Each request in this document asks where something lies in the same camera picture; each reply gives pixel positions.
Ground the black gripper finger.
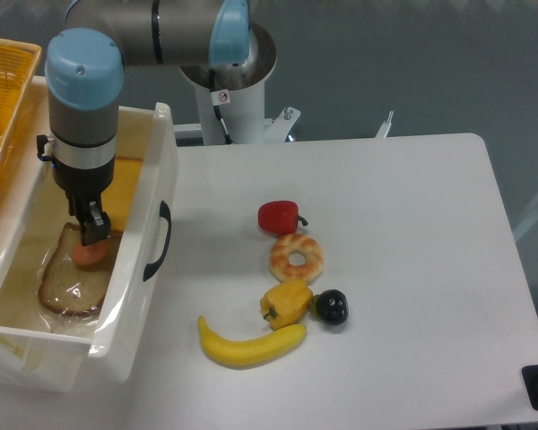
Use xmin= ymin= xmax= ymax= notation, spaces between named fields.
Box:
xmin=66 ymin=195 xmax=86 ymax=224
xmin=80 ymin=202 xmax=111 ymax=245

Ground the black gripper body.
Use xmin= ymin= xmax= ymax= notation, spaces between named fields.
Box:
xmin=36 ymin=134 xmax=116 ymax=203

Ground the brown egg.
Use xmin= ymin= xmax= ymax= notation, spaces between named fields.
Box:
xmin=71 ymin=241 xmax=109 ymax=267

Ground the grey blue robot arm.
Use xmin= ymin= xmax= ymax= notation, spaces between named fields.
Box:
xmin=37 ymin=1 xmax=250 ymax=245

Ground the white open upper drawer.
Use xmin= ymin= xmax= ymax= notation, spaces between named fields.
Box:
xmin=0 ymin=103 xmax=178 ymax=391

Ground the yellow cheese slice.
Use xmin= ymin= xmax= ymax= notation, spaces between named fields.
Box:
xmin=101 ymin=158 xmax=143 ymax=232

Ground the wrapped brown bread slice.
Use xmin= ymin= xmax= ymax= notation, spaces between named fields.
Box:
xmin=38 ymin=223 xmax=123 ymax=317

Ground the yellow woven basket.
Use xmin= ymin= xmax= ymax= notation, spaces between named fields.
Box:
xmin=0 ymin=35 xmax=43 ymax=225

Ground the red bell pepper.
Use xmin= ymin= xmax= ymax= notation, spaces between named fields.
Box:
xmin=257 ymin=200 xmax=308 ymax=236

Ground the yellow banana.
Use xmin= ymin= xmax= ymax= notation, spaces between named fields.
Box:
xmin=197 ymin=315 xmax=307 ymax=369

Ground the yellow bell pepper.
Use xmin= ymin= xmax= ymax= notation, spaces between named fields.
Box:
xmin=260 ymin=279 xmax=313 ymax=331

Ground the black drawer handle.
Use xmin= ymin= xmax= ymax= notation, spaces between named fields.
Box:
xmin=143 ymin=200 xmax=172 ymax=281

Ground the white drawer cabinet frame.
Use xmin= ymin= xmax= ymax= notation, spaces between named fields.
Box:
xmin=0 ymin=74 xmax=82 ymax=394

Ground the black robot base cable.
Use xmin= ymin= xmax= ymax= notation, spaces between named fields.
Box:
xmin=207 ymin=68 xmax=234 ymax=145

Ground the glazed bread ring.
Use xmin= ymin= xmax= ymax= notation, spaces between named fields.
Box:
xmin=268 ymin=231 xmax=325 ymax=286

